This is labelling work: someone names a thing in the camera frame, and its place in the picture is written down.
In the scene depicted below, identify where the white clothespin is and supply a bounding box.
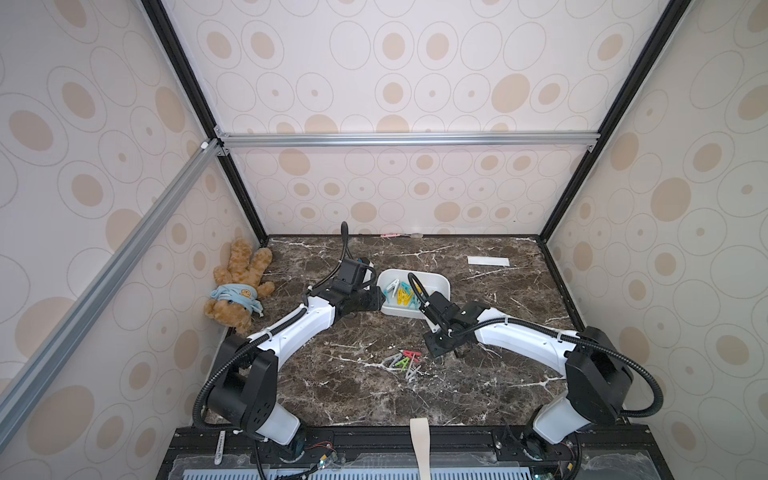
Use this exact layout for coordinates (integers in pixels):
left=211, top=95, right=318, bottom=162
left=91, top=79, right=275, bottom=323
left=385, top=279, right=400, bottom=296

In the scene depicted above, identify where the white plastic storage box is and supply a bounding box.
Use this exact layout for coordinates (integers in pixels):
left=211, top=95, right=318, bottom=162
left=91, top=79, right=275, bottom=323
left=377, top=269, right=451, bottom=319

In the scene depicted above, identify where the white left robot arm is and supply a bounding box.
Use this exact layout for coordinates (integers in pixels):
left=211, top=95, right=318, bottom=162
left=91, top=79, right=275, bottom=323
left=192, top=257, right=385, bottom=446

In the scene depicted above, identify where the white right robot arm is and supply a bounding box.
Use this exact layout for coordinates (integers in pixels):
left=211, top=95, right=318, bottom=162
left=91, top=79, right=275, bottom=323
left=418, top=292, right=664, bottom=455

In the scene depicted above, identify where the green clothespin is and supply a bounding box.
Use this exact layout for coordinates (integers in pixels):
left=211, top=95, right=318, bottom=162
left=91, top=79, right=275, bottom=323
left=391, top=357, right=412, bottom=371

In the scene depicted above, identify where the taupe grey clothespin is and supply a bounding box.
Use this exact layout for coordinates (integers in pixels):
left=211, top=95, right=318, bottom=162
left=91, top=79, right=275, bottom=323
left=405, top=362, right=420, bottom=382

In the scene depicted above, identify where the white paper strip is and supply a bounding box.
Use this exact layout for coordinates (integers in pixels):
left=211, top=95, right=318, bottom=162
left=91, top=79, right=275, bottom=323
left=467, top=256, right=511, bottom=267

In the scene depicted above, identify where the light grey clothespin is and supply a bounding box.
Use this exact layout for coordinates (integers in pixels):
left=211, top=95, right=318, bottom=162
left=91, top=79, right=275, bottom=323
left=381, top=353, right=403, bottom=368

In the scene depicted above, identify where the brown teddy bear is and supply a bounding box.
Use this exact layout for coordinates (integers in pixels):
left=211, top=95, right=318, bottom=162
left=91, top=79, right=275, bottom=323
left=203, top=237, right=276, bottom=335

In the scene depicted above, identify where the beige tape strip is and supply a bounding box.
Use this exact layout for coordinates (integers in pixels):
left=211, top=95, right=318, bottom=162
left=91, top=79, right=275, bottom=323
left=409, top=418, right=431, bottom=480

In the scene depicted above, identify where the horizontal aluminium rail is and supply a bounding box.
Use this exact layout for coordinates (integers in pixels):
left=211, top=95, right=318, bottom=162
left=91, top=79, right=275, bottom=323
left=221, top=131, right=600, bottom=148

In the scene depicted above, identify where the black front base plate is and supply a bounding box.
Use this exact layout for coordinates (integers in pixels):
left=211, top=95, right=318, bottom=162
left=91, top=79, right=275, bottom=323
left=156, top=424, right=673, bottom=479

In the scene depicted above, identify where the left diagonal aluminium rail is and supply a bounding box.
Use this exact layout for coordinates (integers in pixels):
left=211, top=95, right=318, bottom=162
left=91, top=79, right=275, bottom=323
left=1, top=138, right=221, bottom=448

